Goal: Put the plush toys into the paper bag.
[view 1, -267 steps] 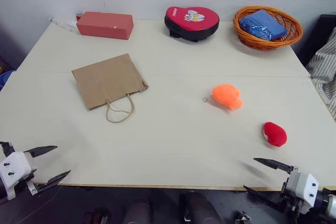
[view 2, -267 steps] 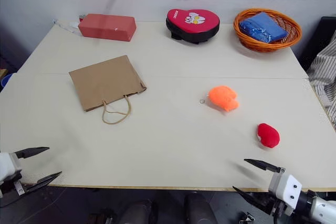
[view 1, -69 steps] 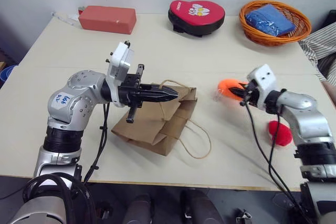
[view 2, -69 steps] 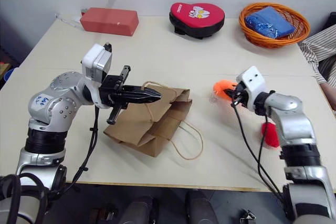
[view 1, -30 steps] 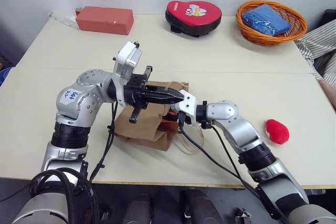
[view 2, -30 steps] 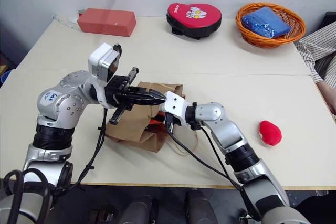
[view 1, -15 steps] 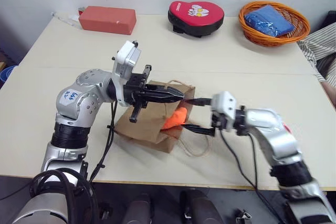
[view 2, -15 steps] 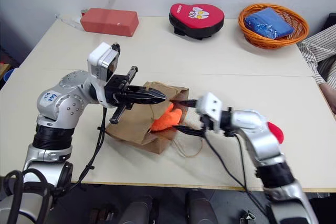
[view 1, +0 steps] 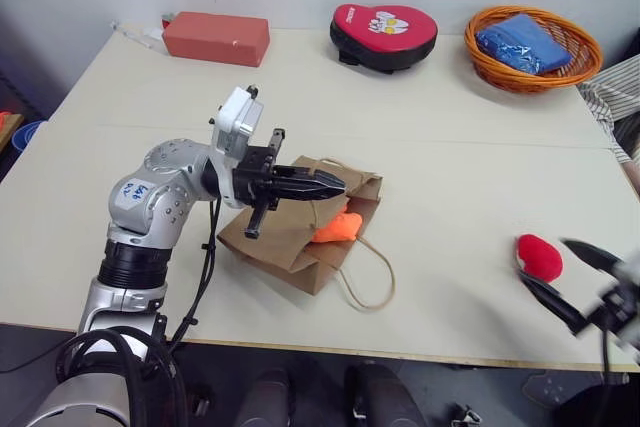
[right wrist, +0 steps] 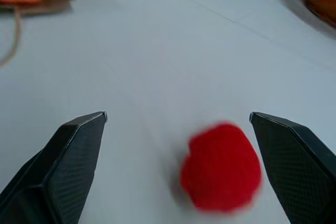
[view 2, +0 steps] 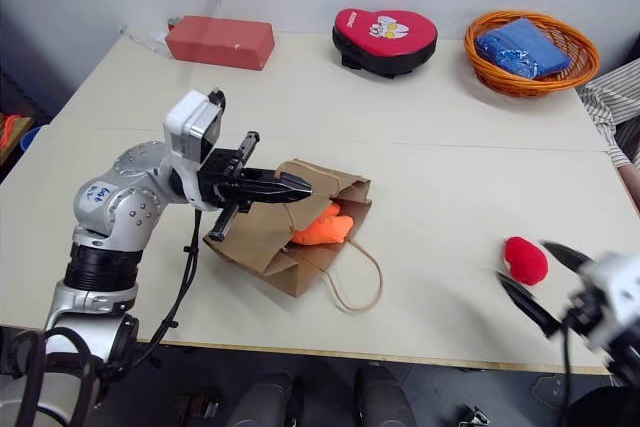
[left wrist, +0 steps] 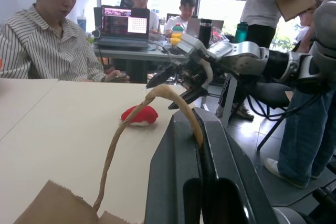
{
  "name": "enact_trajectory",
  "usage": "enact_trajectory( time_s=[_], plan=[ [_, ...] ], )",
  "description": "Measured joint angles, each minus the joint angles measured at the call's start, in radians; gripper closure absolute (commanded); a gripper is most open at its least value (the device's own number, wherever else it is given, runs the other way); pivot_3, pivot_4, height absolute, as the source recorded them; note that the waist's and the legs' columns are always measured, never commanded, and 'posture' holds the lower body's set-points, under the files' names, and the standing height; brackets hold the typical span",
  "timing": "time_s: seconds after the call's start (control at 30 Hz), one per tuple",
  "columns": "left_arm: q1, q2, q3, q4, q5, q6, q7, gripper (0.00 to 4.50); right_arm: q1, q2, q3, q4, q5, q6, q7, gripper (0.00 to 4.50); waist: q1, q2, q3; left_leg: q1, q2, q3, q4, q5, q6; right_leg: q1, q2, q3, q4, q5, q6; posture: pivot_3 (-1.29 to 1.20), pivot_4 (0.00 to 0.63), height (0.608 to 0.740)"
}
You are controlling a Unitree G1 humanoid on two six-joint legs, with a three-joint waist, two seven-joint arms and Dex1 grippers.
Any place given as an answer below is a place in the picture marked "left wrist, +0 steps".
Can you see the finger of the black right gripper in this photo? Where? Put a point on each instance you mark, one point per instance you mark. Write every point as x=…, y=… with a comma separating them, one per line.
x=161, y=75
x=189, y=98

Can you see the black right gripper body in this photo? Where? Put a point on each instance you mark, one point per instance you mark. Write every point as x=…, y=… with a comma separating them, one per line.
x=195, y=73

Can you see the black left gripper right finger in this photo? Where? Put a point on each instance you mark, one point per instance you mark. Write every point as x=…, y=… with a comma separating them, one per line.
x=231, y=161

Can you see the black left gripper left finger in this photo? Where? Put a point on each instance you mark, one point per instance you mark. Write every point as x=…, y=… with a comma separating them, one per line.
x=170, y=171

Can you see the red and white plush toy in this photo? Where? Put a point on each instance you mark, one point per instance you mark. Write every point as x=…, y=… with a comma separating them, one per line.
x=143, y=116

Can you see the flat brown paper bag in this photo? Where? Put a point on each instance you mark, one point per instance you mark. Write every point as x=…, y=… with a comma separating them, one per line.
x=295, y=3

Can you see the grey office desk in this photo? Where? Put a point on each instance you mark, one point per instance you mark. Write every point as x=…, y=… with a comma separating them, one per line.
x=131, y=52

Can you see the black tumbler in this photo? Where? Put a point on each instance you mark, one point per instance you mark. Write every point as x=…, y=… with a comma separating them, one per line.
x=205, y=32

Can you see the yellow green red toy stack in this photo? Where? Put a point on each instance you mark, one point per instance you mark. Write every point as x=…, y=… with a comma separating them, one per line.
x=176, y=35

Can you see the grey laptop lid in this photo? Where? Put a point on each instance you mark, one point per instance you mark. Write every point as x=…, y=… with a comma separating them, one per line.
x=194, y=26

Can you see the seated man in white t-shirt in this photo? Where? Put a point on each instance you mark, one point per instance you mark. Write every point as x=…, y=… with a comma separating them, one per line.
x=183, y=14

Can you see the open black laptop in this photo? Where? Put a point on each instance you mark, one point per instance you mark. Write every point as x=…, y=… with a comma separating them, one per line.
x=123, y=28

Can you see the green water bottle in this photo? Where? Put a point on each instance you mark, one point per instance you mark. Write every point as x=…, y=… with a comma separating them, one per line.
x=241, y=32

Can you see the black chair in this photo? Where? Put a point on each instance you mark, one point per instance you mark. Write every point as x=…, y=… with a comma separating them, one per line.
x=270, y=94

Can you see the person in blue jeans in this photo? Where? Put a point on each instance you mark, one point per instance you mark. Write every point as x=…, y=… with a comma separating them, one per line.
x=304, y=134

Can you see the black office chair headrest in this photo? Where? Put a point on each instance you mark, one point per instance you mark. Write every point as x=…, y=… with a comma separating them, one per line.
x=126, y=1

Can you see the standing person in white t-shirt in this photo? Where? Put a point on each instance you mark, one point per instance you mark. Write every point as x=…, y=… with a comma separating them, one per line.
x=262, y=6

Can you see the blue lidded cup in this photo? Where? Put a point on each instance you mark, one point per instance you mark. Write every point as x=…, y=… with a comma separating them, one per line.
x=81, y=22

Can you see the man in striped shirt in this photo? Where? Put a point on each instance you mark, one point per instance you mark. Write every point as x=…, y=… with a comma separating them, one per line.
x=44, y=40

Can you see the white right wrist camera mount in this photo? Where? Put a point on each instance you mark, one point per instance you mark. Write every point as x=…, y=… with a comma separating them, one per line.
x=190, y=44

